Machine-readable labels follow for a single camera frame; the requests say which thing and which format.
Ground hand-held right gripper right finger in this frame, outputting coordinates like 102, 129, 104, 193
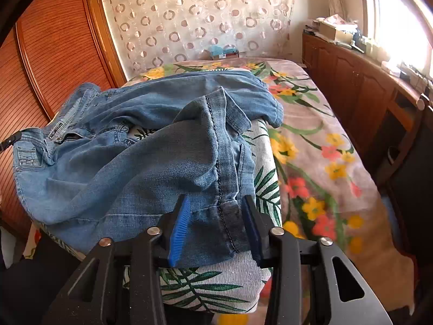
241, 194, 395, 325

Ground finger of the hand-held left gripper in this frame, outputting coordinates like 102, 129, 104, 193
0, 132, 22, 152

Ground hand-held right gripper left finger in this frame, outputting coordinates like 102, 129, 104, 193
42, 194, 193, 325

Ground blue denim pants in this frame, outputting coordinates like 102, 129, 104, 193
14, 69, 284, 267

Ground floral bedspread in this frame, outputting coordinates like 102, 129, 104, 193
122, 59, 416, 325

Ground person's dark clothing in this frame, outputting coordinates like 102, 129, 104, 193
0, 251, 85, 325

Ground black chair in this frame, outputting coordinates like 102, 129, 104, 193
386, 102, 433, 278

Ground wooden cabinet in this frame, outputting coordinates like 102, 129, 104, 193
302, 32, 430, 190

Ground teal box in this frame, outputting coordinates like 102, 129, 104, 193
207, 45, 240, 60

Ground window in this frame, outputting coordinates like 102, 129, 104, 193
359, 0, 433, 72

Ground circle pattern wall curtain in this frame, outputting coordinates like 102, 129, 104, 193
101, 0, 295, 75

